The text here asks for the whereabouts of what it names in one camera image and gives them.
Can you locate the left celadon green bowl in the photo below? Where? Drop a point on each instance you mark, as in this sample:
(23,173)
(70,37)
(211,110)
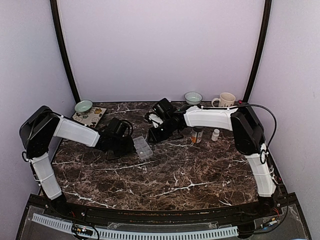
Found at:
(83,107)

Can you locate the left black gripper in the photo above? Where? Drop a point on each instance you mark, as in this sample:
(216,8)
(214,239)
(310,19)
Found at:
(130,148)

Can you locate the right black frame post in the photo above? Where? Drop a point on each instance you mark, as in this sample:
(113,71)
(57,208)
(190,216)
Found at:
(259,50)

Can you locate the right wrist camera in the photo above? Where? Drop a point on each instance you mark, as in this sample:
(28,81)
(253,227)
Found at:
(154,119)

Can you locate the clear plastic pill organizer box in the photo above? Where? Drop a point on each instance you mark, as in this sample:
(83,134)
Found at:
(141,145)

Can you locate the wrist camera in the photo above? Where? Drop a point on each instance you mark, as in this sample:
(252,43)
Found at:
(154,119)
(120,127)

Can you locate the left black frame post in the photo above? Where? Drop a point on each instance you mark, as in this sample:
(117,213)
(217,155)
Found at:
(63,50)

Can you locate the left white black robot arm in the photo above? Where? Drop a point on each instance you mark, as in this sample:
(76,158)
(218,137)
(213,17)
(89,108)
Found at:
(36,134)

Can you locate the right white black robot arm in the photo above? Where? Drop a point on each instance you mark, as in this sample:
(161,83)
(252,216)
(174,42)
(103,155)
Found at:
(241,120)

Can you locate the white pill bottle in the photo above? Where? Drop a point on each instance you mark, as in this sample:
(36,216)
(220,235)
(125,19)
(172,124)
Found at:
(215,135)

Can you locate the black frame post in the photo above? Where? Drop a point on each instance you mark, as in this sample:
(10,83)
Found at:
(259,50)
(63,50)

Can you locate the white slotted cable duct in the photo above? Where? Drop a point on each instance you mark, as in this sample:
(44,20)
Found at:
(123,231)

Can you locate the cream printed mug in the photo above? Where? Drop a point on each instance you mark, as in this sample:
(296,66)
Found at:
(224,100)

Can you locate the amber pill bottle grey cap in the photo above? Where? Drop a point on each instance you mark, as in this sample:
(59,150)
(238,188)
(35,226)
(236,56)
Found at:
(196,134)

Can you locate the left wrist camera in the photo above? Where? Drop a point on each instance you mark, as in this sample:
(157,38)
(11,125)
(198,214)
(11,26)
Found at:
(120,127)

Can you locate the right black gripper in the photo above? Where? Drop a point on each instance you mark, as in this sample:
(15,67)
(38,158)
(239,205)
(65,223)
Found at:
(156,138)

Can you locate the celadon green bowl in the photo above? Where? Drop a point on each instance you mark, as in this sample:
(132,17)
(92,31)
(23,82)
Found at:
(83,107)
(193,98)

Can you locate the right celadon green bowl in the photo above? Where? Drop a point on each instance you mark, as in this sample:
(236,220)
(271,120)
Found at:
(193,98)

